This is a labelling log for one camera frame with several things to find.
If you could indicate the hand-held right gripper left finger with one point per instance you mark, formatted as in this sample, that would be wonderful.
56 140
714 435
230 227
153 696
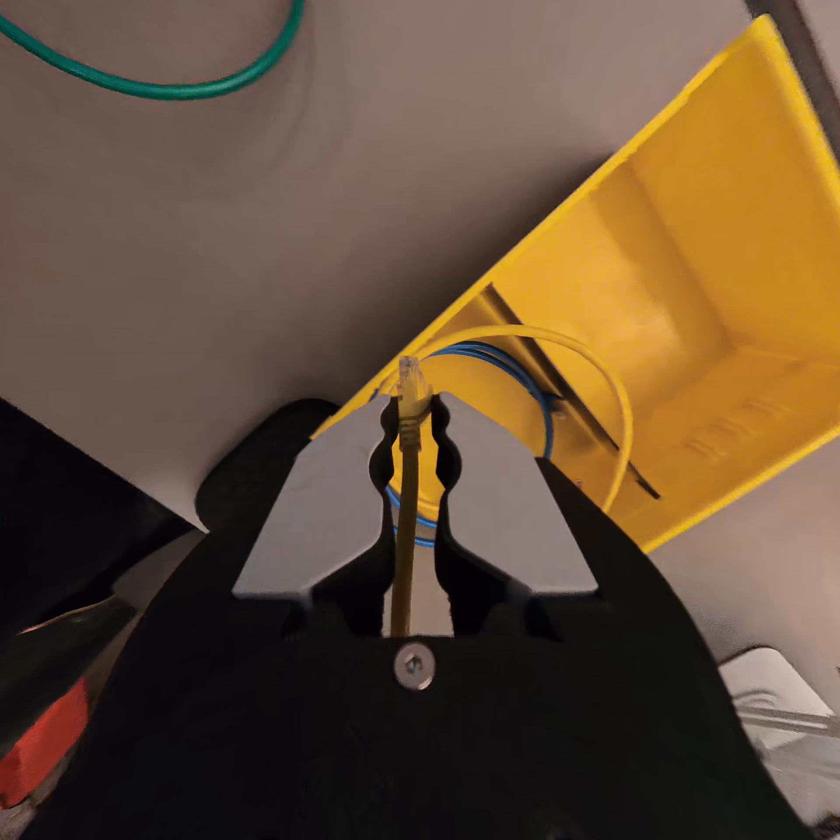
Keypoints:
315 518

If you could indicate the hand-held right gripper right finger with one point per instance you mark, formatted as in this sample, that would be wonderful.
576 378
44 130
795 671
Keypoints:
518 525

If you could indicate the yellow plastic bin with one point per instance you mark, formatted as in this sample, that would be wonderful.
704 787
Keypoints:
689 262

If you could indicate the dark cloth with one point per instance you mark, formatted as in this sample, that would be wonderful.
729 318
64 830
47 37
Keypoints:
52 525

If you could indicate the red cloth item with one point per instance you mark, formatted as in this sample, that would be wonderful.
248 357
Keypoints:
39 748

